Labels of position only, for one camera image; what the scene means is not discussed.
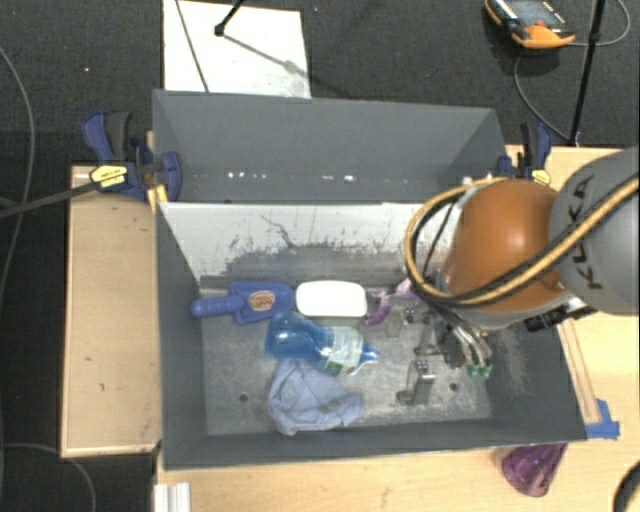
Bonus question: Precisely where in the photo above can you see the blue toy trowel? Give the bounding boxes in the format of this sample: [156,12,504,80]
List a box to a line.
[189,280,297,325]

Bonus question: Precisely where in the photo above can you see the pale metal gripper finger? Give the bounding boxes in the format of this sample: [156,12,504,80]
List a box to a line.
[396,357,437,406]
[383,305,420,340]

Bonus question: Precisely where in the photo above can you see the purple translucent cup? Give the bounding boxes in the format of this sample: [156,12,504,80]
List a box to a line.
[500,442,569,498]

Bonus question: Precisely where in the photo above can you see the light blue cloth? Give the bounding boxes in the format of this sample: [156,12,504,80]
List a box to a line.
[267,358,367,437]

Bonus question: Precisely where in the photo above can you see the clear bottle with blue liquid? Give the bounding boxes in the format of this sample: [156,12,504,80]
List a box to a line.
[264,311,381,378]

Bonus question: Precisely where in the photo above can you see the grey metal bin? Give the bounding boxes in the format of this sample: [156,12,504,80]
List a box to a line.
[151,88,589,472]

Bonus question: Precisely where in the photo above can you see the purple toy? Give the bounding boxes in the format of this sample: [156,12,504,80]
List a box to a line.
[364,278,417,328]

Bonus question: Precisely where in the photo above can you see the pale wood board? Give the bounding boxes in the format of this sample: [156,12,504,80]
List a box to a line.
[59,164,164,459]

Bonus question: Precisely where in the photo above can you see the white rounded box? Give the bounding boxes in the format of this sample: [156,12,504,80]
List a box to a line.
[295,280,369,320]

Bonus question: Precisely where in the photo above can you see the black cylinder on white bracket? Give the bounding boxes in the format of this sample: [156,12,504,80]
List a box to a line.
[523,295,597,333]

